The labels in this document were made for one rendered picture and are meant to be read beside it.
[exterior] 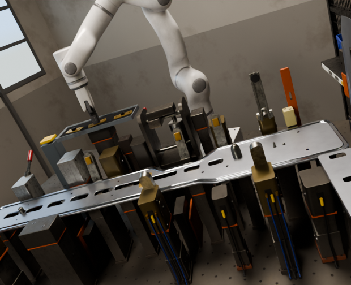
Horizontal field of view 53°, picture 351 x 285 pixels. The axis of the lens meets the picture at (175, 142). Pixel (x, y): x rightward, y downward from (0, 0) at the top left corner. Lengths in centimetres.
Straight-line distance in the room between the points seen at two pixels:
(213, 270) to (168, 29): 98
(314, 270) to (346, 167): 34
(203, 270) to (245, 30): 247
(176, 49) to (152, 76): 229
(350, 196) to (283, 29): 248
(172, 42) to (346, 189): 96
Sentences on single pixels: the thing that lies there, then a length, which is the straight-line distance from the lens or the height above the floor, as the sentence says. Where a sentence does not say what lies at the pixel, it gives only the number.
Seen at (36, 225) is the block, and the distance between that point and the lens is 130.
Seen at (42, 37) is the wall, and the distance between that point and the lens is 442.
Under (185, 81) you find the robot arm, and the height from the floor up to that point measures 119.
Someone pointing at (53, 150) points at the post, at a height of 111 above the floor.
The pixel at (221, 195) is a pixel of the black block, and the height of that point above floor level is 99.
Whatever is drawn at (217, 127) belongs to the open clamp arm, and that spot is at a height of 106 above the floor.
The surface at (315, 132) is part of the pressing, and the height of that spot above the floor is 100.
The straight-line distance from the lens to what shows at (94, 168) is 145.
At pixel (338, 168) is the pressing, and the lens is 104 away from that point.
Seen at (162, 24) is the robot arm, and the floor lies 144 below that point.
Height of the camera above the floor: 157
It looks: 23 degrees down
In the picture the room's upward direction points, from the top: 21 degrees counter-clockwise
